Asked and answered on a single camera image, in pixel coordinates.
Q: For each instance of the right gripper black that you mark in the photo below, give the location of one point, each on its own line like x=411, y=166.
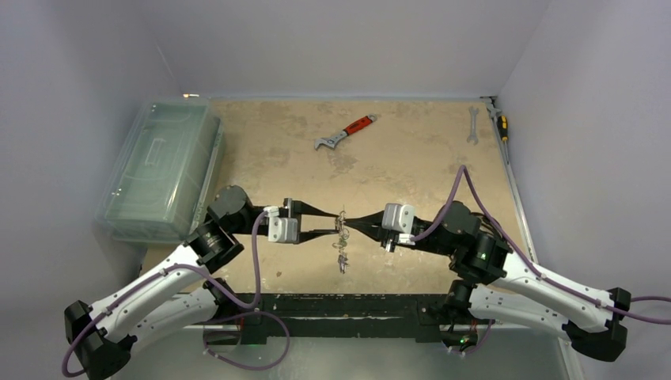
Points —
x=380, y=230

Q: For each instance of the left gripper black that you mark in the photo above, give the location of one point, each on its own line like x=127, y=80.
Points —
x=297, y=209

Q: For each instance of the large white keyring with keys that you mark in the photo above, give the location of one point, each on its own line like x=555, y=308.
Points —
x=341, y=244

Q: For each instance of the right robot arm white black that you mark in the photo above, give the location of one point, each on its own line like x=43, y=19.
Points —
x=494, y=281

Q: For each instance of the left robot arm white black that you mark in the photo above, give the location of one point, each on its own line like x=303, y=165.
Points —
x=181, y=289

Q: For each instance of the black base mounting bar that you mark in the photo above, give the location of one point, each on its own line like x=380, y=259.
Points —
x=425, y=318

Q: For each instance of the silver open end wrench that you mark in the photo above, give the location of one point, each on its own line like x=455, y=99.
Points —
x=472, y=136

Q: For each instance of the clear plastic storage box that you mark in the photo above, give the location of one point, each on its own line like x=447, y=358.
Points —
x=156, y=192

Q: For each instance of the yellow black screwdriver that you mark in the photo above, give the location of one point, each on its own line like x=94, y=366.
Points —
x=502, y=126

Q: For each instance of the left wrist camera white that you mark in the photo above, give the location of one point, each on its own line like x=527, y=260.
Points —
x=282, y=230

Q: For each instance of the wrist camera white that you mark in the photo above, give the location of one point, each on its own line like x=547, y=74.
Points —
x=398, y=219
x=282, y=230

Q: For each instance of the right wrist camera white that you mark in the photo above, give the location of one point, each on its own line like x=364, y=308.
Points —
x=398, y=219

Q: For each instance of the red handled adjustable wrench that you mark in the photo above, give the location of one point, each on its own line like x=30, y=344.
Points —
x=333, y=141

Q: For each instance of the aluminium frame rail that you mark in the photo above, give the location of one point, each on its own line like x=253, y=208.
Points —
x=493, y=113

